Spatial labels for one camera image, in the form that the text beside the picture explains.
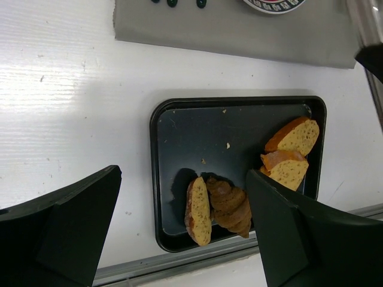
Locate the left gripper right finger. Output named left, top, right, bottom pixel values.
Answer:
left=246, top=170, right=382, bottom=286

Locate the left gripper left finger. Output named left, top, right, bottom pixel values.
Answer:
left=1, top=165, right=121, bottom=286

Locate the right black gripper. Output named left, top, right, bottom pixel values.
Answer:
left=355, top=42, right=383, bottom=82

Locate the large seeded bread slice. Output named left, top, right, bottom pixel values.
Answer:
left=260, top=150, right=309, bottom=191

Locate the upper right bread slice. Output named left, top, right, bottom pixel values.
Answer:
left=265, top=117, right=320, bottom=156

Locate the small bread slice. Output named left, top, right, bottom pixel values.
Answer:
left=184, top=177, right=212, bottom=246

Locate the grey placemat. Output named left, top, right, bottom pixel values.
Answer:
left=113, top=1, right=359, bottom=69

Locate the brown croissant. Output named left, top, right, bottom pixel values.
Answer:
left=206, top=177, right=252, bottom=238

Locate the white plate with rim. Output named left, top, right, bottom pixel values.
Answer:
left=244, top=0, right=305, bottom=14

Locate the black baking tray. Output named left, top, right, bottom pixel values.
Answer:
left=149, top=96, right=327, bottom=253

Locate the gold knife dark handle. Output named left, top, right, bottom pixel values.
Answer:
left=196, top=0, right=207, bottom=9

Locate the gold fork green handle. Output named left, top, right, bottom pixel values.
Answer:
left=166, top=0, right=178, bottom=8

